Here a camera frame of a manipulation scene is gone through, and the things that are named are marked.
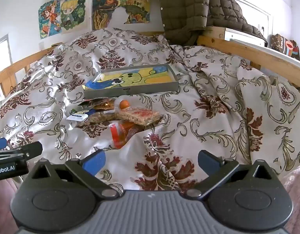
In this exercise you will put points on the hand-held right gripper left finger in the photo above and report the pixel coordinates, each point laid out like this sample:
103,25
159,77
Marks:
95,162

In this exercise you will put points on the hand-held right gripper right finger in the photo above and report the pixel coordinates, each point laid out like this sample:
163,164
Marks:
208,159

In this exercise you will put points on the clear rice cracker packet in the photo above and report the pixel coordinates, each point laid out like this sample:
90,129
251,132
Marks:
137,115

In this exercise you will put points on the grey tray with painted bottom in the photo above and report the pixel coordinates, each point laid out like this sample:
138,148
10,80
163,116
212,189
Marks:
130,91

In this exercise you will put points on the orange snack packet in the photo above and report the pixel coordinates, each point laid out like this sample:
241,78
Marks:
117,134

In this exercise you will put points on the clear brown granular snack packet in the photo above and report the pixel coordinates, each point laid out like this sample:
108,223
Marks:
98,119

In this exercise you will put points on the white and blue snack packet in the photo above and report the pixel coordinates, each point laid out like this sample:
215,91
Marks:
77,117

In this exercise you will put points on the golden snack packet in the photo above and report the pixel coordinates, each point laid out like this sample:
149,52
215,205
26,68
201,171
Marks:
103,106

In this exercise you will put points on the small orange round candy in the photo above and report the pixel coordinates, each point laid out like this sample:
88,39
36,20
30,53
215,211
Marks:
124,104

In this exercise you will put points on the floral printed blanket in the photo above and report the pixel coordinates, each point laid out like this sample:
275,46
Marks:
213,82

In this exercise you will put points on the pink fleece clothing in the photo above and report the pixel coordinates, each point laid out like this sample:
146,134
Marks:
296,199

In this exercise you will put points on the red-haired cartoon figure poster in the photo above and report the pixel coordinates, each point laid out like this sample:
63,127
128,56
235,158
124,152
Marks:
49,19

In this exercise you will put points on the brown printed bag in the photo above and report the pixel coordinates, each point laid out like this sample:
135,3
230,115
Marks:
279,43

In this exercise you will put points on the blond cartoon figure poster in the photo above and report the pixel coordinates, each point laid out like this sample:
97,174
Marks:
73,13

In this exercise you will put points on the torn colourful painting poster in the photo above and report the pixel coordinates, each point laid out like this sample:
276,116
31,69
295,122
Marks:
103,9

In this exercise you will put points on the olive quilted jacket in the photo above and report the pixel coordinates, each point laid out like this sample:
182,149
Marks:
186,4

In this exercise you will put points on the white window frame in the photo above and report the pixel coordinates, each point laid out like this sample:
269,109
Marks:
2,61

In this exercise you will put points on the wooden bed frame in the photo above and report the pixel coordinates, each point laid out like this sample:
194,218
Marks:
262,51

